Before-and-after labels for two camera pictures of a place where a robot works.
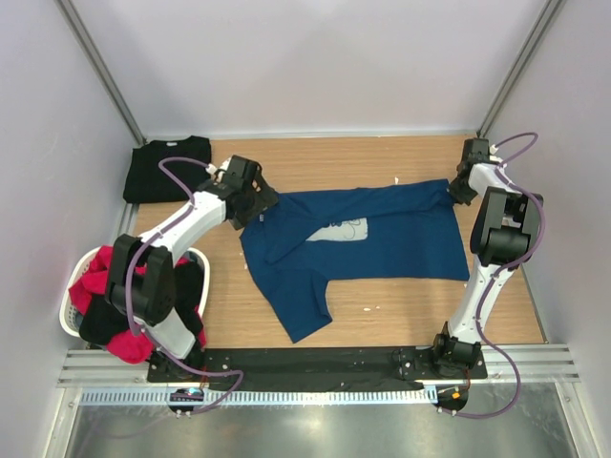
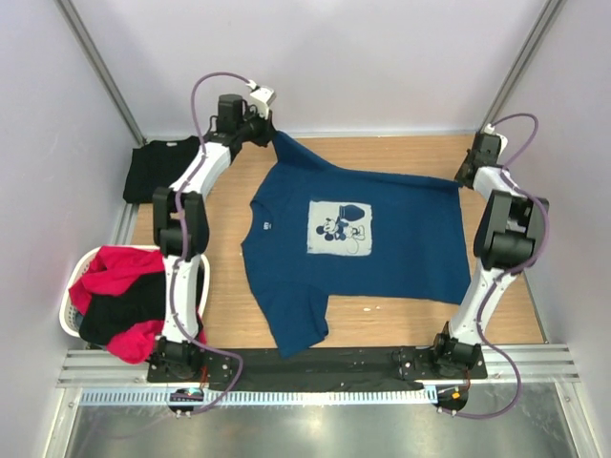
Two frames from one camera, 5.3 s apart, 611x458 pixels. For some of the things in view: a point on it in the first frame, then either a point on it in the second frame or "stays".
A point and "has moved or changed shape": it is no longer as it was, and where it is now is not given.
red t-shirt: (91, 281) stays
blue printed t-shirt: (410, 231) has moved or changed shape
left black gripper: (263, 199) to (267, 128)
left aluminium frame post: (101, 71) stays
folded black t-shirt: (144, 182) stays
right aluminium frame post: (546, 17) stays
